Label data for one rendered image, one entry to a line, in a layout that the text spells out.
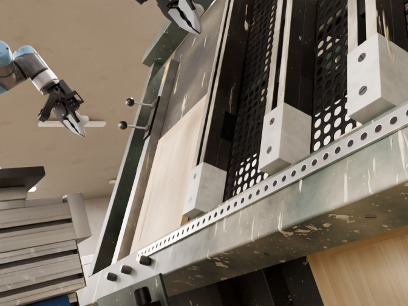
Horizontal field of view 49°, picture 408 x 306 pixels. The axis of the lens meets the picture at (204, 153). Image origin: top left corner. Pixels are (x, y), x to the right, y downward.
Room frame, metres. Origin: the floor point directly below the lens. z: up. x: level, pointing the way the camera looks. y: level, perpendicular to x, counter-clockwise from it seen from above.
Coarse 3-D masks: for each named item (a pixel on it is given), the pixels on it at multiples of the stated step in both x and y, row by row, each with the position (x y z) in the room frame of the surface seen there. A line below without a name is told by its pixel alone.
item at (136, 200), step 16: (176, 64) 1.82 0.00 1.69; (160, 96) 1.75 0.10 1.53; (160, 112) 1.73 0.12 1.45; (160, 128) 1.72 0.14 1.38; (144, 144) 1.71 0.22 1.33; (144, 160) 1.65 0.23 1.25; (144, 176) 1.64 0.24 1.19; (144, 192) 1.63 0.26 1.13; (128, 208) 1.61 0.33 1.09; (128, 224) 1.58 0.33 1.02; (128, 240) 1.57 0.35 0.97
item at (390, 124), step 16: (400, 112) 0.57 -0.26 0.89; (368, 128) 0.62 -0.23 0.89; (384, 128) 0.59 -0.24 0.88; (400, 128) 0.57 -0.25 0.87; (336, 144) 0.67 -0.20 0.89; (352, 144) 0.64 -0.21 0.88; (368, 144) 0.61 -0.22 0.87; (304, 160) 0.73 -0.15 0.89; (320, 160) 0.69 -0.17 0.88; (336, 160) 0.66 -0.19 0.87; (288, 176) 0.75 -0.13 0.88; (304, 176) 0.72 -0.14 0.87; (256, 192) 0.83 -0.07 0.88; (272, 192) 0.79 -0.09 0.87; (224, 208) 0.92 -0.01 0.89; (240, 208) 0.87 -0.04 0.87; (192, 224) 1.04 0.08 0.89; (208, 224) 0.97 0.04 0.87; (160, 240) 1.18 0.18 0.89; (176, 240) 1.09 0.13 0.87
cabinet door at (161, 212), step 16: (192, 112) 1.40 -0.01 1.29; (176, 128) 1.49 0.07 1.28; (192, 128) 1.36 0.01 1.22; (160, 144) 1.60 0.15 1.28; (176, 144) 1.45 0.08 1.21; (192, 144) 1.30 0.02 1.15; (160, 160) 1.54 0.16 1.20; (176, 160) 1.40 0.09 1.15; (192, 160) 1.26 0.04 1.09; (160, 176) 1.49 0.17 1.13; (176, 176) 1.35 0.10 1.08; (160, 192) 1.43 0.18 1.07; (176, 192) 1.31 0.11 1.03; (144, 208) 1.52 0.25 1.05; (160, 208) 1.39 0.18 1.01; (176, 208) 1.26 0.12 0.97; (144, 224) 1.47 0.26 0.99; (160, 224) 1.34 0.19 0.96; (176, 224) 1.22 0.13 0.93; (144, 240) 1.41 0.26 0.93
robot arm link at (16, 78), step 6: (18, 66) 1.32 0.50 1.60; (18, 72) 1.32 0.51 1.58; (0, 78) 1.27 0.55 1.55; (6, 78) 1.28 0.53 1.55; (12, 78) 1.30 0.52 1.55; (18, 78) 1.33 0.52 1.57; (24, 78) 1.35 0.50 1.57; (0, 84) 1.30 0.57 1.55; (6, 84) 1.31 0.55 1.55; (12, 84) 1.33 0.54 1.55; (18, 84) 1.36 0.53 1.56; (0, 90) 1.32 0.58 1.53; (6, 90) 1.33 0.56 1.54
